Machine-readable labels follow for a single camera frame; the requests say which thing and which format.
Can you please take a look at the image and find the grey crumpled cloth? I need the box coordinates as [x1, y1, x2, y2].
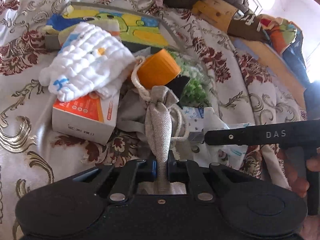
[116, 90, 147, 142]

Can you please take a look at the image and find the orange and white carton box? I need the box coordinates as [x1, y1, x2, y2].
[52, 92, 120, 145]

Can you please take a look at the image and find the person's right hand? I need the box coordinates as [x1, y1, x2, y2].
[277, 147, 320, 240]

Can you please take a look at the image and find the blue yellow sponge cloth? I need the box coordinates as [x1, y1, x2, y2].
[42, 14, 78, 34]

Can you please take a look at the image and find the brown pillow with white letters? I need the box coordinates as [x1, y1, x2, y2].
[227, 14, 269, 43]

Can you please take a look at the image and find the grey linen drawstring pouch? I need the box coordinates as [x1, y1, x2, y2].
[131, 56, 189, 195]

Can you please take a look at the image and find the white quilted baby cloth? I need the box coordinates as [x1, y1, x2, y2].
[39, 22, 136, 102]

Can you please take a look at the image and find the grey tray with colourful liner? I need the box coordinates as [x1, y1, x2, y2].
[45, 2, 185, 52]

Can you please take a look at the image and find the green crochet cloth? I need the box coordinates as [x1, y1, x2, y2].
[169, 51, 212, 107]

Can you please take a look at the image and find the floral satin bedspread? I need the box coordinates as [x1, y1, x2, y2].
[1, 0, 306, 239]

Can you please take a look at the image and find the white patterned tissue pack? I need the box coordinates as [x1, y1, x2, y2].
[182, 106, 251, 170]

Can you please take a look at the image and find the orange plastic cup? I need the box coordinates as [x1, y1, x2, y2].
[137, 49, 181, 89]

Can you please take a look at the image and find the colourful cartoon blanket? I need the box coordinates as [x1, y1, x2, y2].
[258, 14, 310, 88]

